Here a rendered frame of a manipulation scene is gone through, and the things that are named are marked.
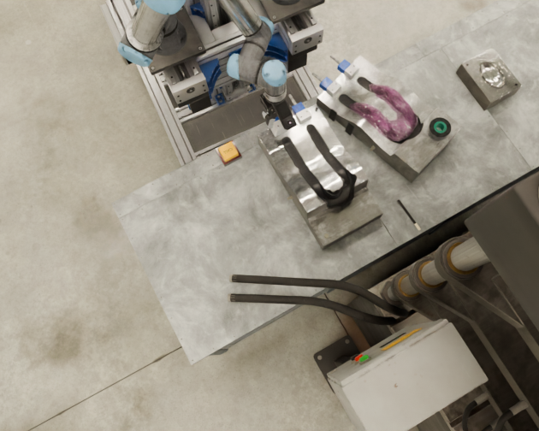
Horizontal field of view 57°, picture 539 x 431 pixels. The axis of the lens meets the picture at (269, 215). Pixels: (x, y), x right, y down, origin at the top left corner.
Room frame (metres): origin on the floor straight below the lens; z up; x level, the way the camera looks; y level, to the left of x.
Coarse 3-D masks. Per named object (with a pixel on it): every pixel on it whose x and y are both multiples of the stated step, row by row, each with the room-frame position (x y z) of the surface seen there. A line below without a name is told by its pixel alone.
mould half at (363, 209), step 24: (312, 120) 0.84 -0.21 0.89; (264, 144) 0.76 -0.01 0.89; (312, 144) 0.75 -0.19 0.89; (336, 144) 0.74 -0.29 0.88; (288, 168) 0.66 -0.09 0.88; (312, 168) 0.64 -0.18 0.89; (360, 168) 0.61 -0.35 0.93; (288, 192) 0.58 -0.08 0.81; (312, 192) 0.54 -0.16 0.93; (360, 192) 0.54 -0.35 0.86; (312, 216) 0.46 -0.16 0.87; (336, 216) 0.46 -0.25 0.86; (360, 216) 0.45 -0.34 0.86; (336, 240) 0.37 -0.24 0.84
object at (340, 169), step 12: (312, 132) 0.80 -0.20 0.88; (288, 144) 0.76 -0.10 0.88; (324, 144) 0.74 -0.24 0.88; (300, 156) 0.70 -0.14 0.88; (324, 156) 0.69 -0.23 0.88; (300, 168) 0.65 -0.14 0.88; (336, 168) 0.63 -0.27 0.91; (312, 180) 0.59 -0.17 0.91; (348, 180) 0.58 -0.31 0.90; (324, 192) 0.54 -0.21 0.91; (336, 192) 0.53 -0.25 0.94; (348, 192) 0.54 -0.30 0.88; (336, 204) 0.50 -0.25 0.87
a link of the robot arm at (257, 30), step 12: (216, 0) 1.02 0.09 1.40; (228, 0) 1.00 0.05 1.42; (240, 0) 1.01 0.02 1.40; (228, 12) 1.00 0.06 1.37; (240, 12) 0.99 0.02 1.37; (252, 12) 1.01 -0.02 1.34; (240, 24) 0.98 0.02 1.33; (252, 24) 0.99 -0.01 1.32; (264, 24) 1.02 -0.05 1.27; (252, 36) 0.97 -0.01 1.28; (264, 36) 0.98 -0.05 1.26; (264, 48) 0.95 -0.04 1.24
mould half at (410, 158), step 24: (360, 72) 1.05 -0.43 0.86; (336, 96) 0.95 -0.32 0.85; (360, 96) 0.94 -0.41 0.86; (408, 96) 0.90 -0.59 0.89; (336, 120) 0.87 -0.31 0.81; (360, 120) 0.82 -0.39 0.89; (384, 144) 0.72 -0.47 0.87; (408, 144) 0.69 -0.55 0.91; (432, 144) 0.68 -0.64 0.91; (408, 168) 0.60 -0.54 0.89
